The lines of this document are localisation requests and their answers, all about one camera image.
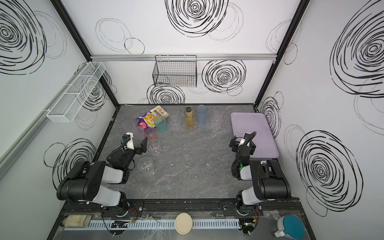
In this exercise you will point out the clear glass front left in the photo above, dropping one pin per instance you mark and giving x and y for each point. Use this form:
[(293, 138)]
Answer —
[(146, 166)]

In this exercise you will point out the beige round lid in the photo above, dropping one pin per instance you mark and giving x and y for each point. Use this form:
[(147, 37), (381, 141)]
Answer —
[(183, 223)]

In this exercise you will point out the yellow drinking glass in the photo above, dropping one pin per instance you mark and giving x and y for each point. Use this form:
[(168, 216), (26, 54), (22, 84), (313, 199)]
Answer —
[(190, 118)]

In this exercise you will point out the teal drinking glass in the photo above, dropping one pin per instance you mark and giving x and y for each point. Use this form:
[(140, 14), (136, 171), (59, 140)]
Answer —
[(160, 124)]

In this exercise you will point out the pink drinking glass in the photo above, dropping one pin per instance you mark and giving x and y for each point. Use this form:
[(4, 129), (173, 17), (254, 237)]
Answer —
[(151, 134)]

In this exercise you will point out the clear glass middle left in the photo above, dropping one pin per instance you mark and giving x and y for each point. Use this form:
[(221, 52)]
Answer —
[(154, 147)]

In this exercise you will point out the black wire basket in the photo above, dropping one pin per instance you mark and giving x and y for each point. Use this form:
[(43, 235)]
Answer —
[(175, 70)]

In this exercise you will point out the clear glass near tray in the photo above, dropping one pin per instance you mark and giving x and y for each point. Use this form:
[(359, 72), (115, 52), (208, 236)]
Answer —
[(216, 122)]

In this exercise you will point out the colourful snack bag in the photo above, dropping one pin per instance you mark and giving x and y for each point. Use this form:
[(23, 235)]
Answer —
[(146, 121)]

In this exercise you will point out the clear ribbed glass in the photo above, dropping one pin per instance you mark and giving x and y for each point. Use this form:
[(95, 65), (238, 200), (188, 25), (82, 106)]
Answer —
[(175, 122)]

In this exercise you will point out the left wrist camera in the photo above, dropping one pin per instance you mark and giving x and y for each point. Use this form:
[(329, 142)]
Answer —
[(127, 141)]

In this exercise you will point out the clear glass far right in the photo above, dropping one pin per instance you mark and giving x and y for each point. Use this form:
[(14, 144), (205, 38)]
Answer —
[(218, 112)]

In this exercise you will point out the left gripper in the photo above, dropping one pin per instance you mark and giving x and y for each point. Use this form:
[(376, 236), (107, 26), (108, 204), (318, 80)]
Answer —
[(136, 150)]

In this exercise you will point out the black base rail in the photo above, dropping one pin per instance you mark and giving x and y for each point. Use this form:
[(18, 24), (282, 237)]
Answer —
[(143, 207)]

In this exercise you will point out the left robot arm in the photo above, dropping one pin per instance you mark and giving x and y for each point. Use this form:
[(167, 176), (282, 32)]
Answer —
[(84, 181)]

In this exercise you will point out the blue drinking glass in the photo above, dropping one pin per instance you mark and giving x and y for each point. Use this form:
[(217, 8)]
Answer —
[(202, 112)]

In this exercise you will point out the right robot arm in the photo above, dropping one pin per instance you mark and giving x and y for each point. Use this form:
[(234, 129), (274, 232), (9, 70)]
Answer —
[(268, 180)]

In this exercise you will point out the white mesh wall shelf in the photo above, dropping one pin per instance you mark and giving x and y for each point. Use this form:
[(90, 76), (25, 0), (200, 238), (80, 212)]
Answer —
[(76, 92)]

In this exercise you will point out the white slotted cable duct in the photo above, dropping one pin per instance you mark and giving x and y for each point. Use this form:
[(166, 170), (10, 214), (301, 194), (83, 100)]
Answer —
[(199, 224)]

